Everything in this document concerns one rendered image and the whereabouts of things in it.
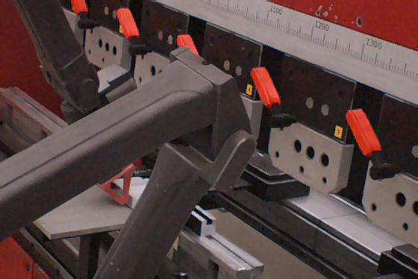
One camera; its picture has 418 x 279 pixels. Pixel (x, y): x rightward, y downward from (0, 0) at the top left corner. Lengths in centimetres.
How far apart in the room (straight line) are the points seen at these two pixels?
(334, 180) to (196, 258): 40
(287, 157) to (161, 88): 41
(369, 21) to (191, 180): 33
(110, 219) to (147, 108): 62
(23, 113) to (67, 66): 78
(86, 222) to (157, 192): 48
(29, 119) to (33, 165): 127
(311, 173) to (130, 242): 33
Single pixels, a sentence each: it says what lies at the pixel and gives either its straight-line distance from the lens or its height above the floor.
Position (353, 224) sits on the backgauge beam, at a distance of 164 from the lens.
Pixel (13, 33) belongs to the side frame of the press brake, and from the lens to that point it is 232.
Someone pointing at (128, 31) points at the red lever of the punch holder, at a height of 128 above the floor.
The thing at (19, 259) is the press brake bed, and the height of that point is 74.
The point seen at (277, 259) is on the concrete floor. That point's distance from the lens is 377.
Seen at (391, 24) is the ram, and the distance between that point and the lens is 111.
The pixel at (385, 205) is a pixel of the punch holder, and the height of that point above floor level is 121.
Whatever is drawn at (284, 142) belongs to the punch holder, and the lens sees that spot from 126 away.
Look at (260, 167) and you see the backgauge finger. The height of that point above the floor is 103.
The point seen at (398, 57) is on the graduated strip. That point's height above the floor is 139.
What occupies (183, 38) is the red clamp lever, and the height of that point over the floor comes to 131.
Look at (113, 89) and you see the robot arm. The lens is 145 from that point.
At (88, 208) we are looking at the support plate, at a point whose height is 100.
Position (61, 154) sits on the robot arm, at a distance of 82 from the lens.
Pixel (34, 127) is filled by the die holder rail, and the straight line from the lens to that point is 207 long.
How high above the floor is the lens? 160
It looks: 18 degrees down
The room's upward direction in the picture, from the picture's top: 7 degrees clockwise
